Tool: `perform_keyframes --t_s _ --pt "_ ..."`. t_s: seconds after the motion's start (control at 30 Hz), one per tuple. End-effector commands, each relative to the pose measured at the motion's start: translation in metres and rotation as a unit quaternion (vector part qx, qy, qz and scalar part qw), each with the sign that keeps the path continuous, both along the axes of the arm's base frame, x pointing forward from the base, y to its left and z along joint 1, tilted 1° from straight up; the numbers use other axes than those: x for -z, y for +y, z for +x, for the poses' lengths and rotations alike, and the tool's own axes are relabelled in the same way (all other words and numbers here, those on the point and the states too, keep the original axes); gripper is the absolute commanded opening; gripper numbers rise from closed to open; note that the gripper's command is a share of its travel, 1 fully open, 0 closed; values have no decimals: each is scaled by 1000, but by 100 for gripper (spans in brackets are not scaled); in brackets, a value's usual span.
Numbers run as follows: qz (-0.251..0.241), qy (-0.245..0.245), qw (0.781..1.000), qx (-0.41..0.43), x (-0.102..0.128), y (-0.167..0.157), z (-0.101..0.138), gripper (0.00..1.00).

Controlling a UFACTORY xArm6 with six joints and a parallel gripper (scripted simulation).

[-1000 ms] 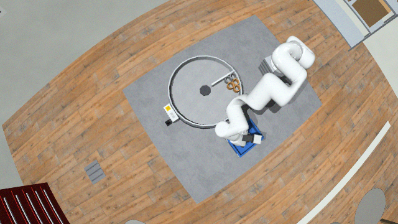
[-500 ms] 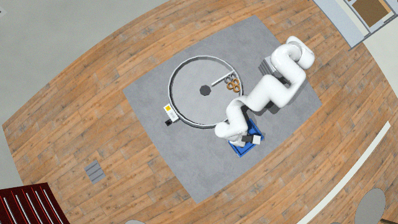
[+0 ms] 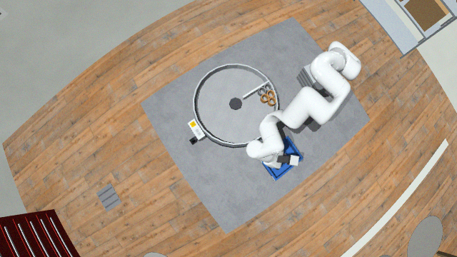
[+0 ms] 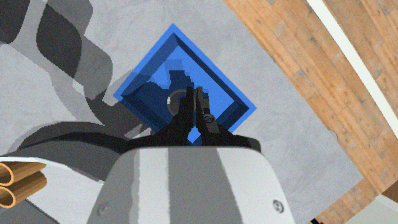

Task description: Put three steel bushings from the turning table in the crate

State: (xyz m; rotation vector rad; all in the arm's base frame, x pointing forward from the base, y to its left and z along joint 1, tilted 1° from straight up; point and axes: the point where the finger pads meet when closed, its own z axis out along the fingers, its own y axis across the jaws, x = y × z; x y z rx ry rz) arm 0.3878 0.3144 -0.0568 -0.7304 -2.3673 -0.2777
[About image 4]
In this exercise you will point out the blue crate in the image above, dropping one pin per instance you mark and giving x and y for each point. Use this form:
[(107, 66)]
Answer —
[(174, 63)]

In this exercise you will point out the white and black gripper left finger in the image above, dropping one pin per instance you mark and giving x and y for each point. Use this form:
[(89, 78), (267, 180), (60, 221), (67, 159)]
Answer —
[(174, 132)]

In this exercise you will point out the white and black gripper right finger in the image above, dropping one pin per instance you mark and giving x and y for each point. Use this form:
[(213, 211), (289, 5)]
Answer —
[(215, 134)]

